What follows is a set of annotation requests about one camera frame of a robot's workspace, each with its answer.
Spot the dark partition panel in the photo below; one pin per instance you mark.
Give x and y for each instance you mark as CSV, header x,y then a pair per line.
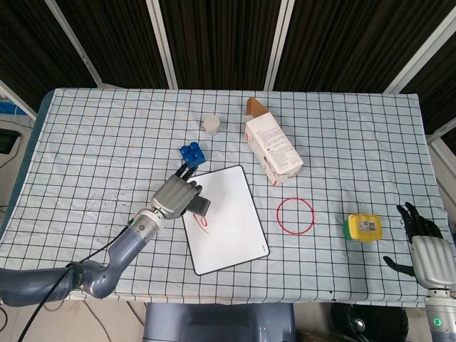
x,y
32,42
117,39
221,39
438,89
356,39

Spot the white board with black frame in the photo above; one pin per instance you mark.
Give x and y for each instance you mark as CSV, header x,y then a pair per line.
x,y
231,228

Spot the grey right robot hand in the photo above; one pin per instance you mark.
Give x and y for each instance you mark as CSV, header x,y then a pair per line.
x,y
429,256

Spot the dark grey board eraser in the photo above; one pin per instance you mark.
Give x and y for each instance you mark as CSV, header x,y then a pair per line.
x,y
202,206

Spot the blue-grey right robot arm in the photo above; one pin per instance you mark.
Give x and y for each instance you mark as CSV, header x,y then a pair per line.
x,y
440,320

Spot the white partition frame post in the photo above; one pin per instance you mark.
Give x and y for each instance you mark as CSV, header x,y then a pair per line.
x,y
162,42
76,46
420,62
278,42

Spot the blue toy building brick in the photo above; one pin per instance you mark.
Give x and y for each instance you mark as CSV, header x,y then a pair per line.
x,y
194,155

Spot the small white round jar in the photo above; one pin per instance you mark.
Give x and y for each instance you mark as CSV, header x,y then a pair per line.
x,y
211,124

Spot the white black checkered tablecloth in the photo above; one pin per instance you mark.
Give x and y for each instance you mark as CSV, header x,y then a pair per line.
x,y
107,160

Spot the yellow green plastic container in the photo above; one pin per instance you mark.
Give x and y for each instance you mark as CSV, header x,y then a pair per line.
x,y
363,228

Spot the blue-grey robot torso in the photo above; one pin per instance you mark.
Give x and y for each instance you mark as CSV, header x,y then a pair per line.
x,y
221,324

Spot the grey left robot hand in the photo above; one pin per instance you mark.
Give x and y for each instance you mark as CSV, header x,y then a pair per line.
x,y
174,197

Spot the black floor device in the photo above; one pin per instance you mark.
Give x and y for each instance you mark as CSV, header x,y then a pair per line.
x,y
7,142

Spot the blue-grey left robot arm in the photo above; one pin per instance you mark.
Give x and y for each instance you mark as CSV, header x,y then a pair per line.
x,y
124,246

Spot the black rubber wheel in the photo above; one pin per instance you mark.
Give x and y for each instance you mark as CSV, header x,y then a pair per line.
x,y
374,320

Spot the white cardboard product box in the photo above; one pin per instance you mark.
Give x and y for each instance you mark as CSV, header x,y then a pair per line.
x,y
274,146

